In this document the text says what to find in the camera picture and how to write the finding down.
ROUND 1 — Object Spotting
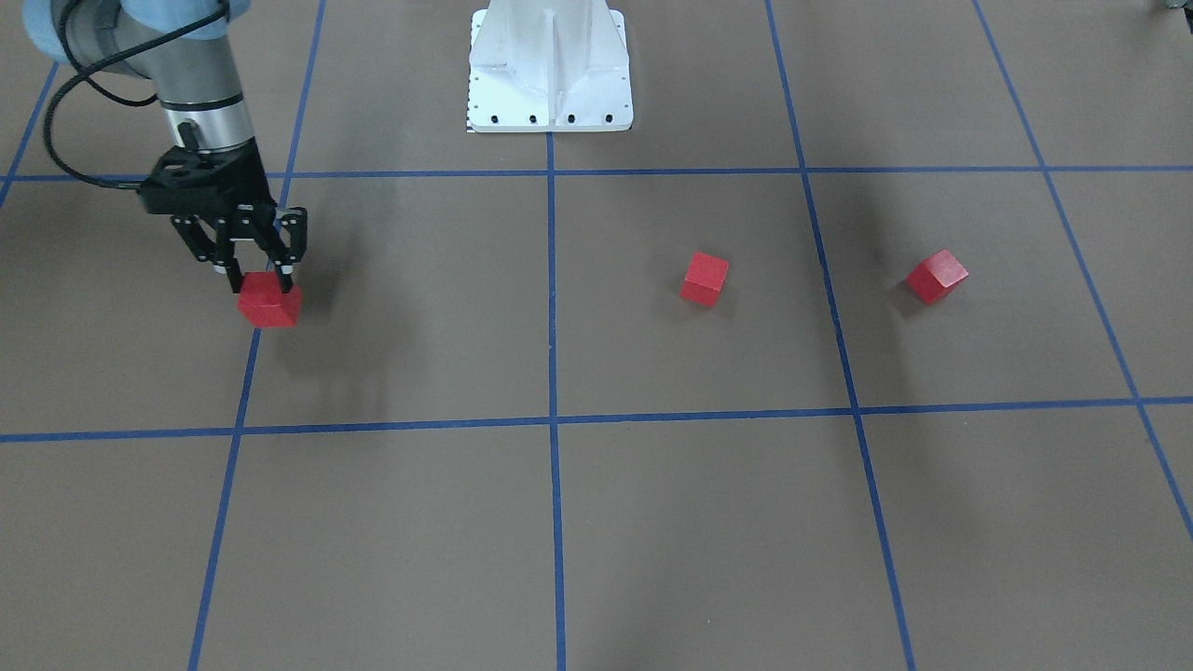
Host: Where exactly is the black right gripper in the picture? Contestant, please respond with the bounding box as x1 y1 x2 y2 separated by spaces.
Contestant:
138 141 308 294

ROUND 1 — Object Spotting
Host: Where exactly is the red block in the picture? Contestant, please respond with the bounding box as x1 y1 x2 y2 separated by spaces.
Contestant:
236 271 303 330
904 248 970 304
680 251 730 308

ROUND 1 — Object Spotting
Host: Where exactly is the white pillar base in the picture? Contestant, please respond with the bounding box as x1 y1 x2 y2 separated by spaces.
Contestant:
466 1 635 133

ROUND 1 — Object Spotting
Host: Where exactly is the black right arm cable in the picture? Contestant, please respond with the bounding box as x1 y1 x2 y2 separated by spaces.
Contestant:
43 0 231 191

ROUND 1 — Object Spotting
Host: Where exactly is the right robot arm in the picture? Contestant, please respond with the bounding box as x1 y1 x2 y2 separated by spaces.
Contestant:
21 1 308 294

